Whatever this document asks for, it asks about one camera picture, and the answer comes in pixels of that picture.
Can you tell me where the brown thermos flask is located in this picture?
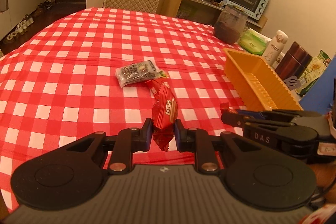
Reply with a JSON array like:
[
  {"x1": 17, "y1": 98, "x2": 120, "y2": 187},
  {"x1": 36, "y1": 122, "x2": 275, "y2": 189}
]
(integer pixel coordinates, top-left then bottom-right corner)
[{"x1": 275, "y1": 42, "x2": 312, "y2": 80}]

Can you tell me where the dark glass jar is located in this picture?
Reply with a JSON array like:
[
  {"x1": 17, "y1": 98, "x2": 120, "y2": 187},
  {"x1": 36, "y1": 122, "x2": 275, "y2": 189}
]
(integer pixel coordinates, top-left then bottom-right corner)
[{"x1": 214, "y1": 5, "x2": 248, "y2": 45}]

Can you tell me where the green tissue pack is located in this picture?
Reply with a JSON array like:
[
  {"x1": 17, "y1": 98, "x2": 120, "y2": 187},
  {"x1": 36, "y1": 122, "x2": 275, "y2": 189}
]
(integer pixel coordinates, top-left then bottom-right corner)
[{"x1": 238, "y1": 28, "x2": 272, "y2": 56}]

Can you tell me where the yellow plastic basket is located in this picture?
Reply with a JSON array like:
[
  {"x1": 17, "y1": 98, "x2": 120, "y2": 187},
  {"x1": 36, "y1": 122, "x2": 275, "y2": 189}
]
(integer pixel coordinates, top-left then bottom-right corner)
[{"x1": 224, "y1": 49, "x2": 302, "y2": 111}]

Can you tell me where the blue thermos jug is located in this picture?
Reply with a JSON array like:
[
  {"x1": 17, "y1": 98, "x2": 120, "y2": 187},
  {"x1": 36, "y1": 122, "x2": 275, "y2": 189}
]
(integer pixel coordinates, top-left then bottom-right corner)
[{"x1": 299, "y1": 57, "x2": 335, "y2": 115}]

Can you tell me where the red candy pile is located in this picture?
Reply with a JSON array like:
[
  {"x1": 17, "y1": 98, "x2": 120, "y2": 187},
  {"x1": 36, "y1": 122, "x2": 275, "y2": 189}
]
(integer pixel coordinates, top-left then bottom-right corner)
[{"x1": 220, "y1": 102, "x2": 238, "y2": 114}]

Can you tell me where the wooden side shelf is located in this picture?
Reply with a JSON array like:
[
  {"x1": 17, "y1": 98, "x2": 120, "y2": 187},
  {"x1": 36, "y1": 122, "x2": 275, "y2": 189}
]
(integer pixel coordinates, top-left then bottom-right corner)
[{"x1": 157, "y1": 0, "x2": 268, "y2": 30}]

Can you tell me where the green candy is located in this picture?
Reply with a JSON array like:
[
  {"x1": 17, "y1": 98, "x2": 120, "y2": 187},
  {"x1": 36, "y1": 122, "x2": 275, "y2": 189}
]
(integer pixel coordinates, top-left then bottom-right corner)
[{"x1": 157, "y1": 70, "x2": 169, "y2": 79}]

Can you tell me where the right hand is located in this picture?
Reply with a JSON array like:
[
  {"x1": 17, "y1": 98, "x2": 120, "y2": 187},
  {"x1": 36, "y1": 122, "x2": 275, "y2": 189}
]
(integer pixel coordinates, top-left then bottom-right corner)
[{"x1": 309, "y1": 161, "x2": 336, "y2": 203}]

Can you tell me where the red white checkered tablecloth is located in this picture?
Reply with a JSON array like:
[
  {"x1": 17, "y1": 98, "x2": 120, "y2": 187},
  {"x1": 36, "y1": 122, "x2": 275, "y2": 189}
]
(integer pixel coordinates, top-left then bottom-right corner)
[{"x1": 1, "y1": 8, "x2": 245, "y2": 210}]

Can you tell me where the white miffy bottle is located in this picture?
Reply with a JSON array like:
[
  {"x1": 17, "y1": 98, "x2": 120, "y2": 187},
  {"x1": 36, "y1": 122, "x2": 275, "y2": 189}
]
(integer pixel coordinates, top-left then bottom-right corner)
[{"x1": 261, "y1": 30, "x2": 288, "y2": 66}]

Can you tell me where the grey black snack packet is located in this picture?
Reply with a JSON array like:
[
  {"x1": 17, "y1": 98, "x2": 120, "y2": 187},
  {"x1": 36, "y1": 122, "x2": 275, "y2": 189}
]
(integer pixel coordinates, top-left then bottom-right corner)
[{"x1": 115, "y1": 60, "x2": 160, "y2": 88}]

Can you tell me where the red snack packet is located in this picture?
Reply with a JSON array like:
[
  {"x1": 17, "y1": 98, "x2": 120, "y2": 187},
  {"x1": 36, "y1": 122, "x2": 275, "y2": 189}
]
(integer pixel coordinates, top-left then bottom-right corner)
[{"x1": 146, "y1": 78, "x2": 178, "y2": 152}]

